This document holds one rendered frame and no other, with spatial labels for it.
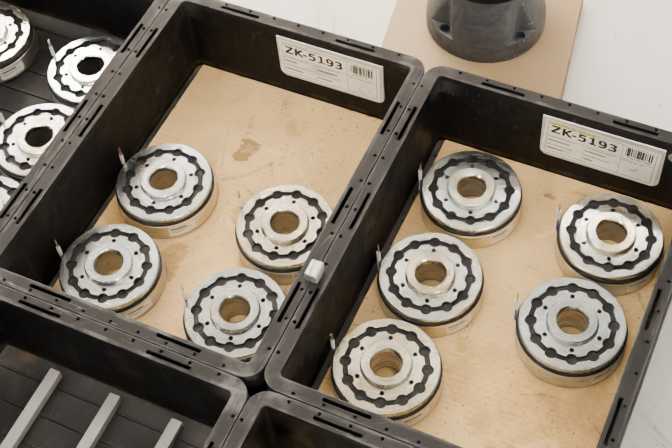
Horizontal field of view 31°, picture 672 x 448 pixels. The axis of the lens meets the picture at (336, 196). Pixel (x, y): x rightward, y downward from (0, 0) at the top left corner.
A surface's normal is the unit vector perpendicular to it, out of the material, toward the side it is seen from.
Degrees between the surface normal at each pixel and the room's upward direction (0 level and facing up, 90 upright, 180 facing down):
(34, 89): 0
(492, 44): 73
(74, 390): 0
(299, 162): 0
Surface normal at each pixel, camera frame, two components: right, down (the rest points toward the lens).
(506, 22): 0.25, 0.56
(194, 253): -0.07, -0.58
